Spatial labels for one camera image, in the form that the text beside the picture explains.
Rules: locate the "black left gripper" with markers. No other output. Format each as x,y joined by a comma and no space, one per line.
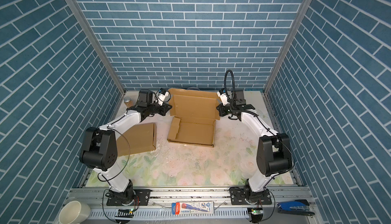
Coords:
164,108

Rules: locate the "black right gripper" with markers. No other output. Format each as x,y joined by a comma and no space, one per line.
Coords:
220,107

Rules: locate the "brown cardboard box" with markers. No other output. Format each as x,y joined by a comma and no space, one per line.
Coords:
138,139
194,117

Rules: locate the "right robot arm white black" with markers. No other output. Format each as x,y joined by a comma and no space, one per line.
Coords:
274,156

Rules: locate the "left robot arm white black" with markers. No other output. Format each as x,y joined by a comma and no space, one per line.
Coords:
99,149

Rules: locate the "glass spice jar silver lid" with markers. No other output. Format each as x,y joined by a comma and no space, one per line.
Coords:
128,102

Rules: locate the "blue red white packet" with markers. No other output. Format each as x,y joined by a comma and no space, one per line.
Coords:
180,208

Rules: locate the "blue black stapler tool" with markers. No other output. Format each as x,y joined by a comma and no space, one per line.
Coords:
297,207

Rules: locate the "white ceramic bowl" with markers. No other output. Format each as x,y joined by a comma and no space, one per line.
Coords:
74,212

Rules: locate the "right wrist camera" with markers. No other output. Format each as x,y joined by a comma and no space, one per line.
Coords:
222,94

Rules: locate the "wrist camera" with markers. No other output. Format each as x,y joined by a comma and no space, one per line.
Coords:
163,96
222,94

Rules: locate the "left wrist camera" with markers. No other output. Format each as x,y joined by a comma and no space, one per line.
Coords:
163,96

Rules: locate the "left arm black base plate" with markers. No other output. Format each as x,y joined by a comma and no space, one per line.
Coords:
138,197

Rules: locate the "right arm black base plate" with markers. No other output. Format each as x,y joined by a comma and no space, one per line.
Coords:
244,196

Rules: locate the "aluminium front rail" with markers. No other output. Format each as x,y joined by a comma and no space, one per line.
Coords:
161,199

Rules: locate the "aluminium corner post right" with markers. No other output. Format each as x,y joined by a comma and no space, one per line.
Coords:
289,39

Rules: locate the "aluminium corner post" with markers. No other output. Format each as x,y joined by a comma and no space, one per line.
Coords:
81,19
289,39

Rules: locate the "aluminium corner post left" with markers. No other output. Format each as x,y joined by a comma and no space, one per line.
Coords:
81,19

